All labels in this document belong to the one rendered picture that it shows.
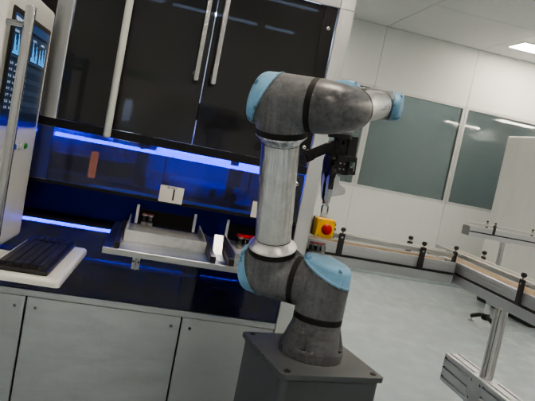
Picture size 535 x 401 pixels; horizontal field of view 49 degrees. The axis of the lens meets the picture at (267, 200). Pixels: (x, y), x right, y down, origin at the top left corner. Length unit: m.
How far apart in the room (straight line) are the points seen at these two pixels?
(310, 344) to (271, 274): 0.18
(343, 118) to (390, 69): 6.07
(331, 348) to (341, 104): 0.55
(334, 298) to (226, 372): 1.04
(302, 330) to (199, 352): 0.96
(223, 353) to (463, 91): 5.89
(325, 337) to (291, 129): 0.48
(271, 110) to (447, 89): 6.39
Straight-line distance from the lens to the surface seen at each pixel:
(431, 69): 7.47
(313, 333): 1.36
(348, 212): 7.13
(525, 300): 2.21
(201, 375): 2.30
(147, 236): 1.88
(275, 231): 1.33
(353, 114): 1.22
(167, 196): 2.12
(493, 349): 2.43
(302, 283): 1.34
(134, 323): 2.22
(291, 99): 1.21
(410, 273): 2.50
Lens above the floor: 1.24
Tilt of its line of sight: 5 degrees down
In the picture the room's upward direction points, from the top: 11 degrees clockwise
